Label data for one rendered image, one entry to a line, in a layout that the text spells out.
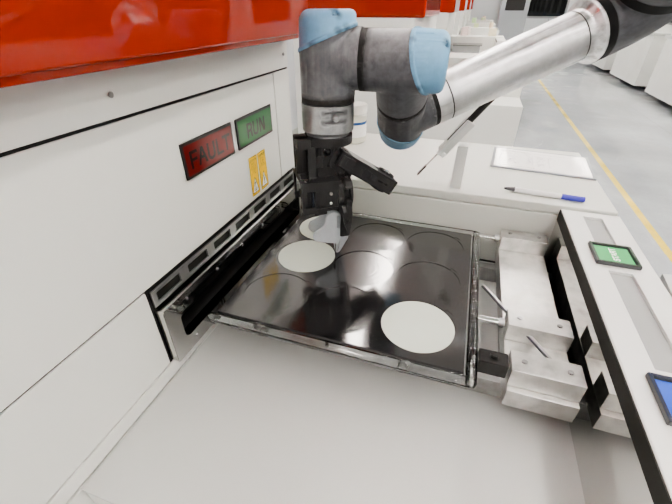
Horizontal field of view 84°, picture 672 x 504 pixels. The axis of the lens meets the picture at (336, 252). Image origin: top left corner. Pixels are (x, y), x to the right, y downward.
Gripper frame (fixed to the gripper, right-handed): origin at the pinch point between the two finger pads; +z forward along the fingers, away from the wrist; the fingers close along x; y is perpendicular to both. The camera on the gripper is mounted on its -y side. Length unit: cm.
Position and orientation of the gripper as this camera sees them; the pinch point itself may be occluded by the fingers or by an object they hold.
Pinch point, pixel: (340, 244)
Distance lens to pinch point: 66.6
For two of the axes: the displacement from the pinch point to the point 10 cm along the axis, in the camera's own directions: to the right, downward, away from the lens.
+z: 0.0, 8.3, 5.5
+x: 2.7, 5.3, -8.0
